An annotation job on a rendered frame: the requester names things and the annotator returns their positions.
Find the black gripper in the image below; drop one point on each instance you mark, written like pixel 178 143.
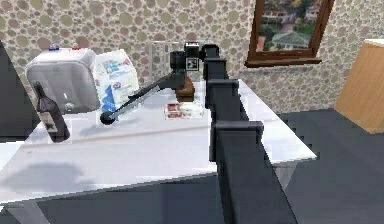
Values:
pixel 177 79

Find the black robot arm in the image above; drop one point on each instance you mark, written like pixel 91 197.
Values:
pixel 240 156

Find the white printed bag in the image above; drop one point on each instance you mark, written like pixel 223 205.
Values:
pixel 115 75

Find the clear glass container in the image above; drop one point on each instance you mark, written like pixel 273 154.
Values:
pixel 160 61

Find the red and white flat box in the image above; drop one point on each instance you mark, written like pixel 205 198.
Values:
pixel 183 111

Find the brown block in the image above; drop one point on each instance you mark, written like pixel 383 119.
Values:
pixel 186 94

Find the white table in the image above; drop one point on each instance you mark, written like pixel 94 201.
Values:
pixel 140 150

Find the white rounded appliance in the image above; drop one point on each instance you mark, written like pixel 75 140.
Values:
pixel 66 83

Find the dark wine bottle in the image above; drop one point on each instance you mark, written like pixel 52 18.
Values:
pixel 52 115

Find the brown framed window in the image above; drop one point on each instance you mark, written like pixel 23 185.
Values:
pixel 286 31

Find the light wooden cupboard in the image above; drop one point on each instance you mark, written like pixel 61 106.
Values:
pixel 365 86

